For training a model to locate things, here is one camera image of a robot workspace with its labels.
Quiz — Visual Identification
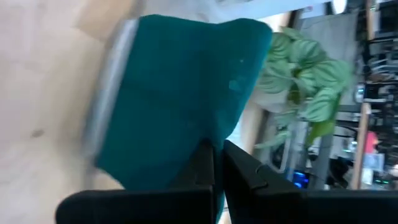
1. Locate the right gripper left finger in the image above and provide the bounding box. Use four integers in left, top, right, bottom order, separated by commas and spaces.
55, 139, 218, 224

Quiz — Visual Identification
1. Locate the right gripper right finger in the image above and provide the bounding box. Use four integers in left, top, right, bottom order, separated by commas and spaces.
223, 139, 398, 224

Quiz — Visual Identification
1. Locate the dark green cloth napkin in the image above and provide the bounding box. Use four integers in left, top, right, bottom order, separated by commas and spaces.
95, 14, 274, 223

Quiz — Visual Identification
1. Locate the artificial striped green plant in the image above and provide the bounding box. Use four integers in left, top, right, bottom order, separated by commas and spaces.
253, 26, 354, 150

